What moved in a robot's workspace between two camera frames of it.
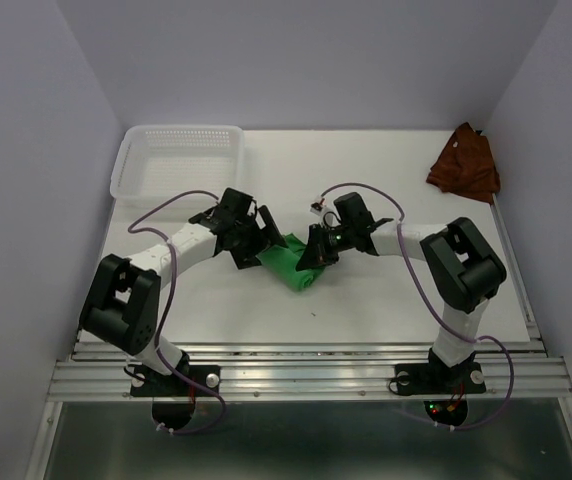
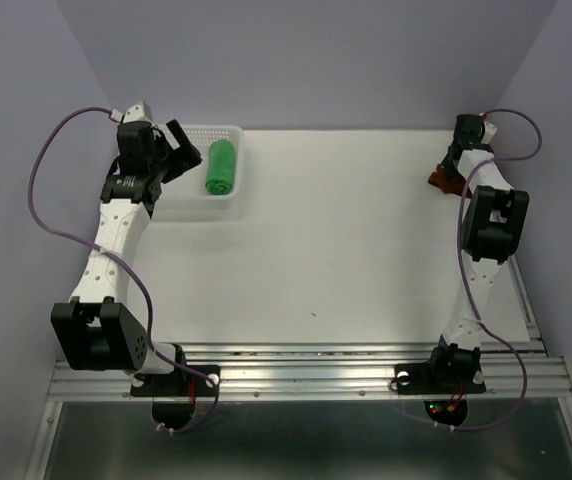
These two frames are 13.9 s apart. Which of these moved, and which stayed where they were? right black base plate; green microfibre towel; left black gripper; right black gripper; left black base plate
Moved: left black gripper; green microfibre towel; right black gripper
Stayed: right black base plate; left black base plate
